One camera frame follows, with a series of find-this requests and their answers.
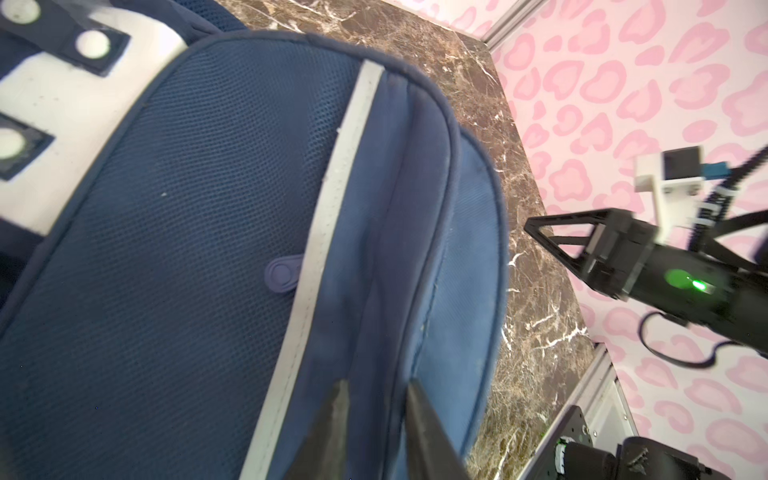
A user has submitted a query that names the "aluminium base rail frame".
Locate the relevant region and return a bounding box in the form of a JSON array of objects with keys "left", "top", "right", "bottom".
[{"left": 518, "top": 344, "right": 639, "bottom": 479}]

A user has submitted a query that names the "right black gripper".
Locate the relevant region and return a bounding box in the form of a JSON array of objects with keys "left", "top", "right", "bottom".
[{"left": 524, "top": 208, "right": 767, "bottom": 356}]

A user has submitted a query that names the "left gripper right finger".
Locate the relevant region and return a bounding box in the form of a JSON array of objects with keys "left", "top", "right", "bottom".
[{"left": 406, "top": 380, "right": 469, "bottom": 480}]

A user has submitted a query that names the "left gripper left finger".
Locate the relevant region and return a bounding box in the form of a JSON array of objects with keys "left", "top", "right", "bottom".
[{"left": 284, "top": 379, "right": 350, "bottom": 480}]

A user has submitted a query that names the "navy blue student backpack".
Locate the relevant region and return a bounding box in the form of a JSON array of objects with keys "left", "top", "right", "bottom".
[{"left": 1, "top": 1, "right": 508, "bottom": 479}]

